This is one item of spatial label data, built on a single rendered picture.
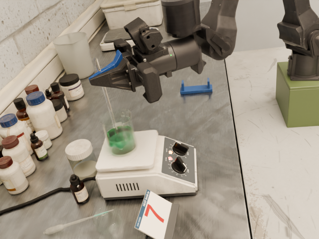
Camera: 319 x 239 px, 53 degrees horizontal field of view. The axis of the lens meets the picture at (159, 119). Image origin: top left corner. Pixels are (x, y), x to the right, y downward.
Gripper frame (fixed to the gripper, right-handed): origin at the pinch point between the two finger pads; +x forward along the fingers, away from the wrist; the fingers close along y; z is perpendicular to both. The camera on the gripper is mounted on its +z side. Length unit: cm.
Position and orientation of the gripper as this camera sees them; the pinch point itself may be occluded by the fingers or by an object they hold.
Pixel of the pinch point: (108, 76)
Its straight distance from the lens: 59.0
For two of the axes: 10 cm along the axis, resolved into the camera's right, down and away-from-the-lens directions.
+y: 3.7, 4.6, -8.1
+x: -9.2, 3.3, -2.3
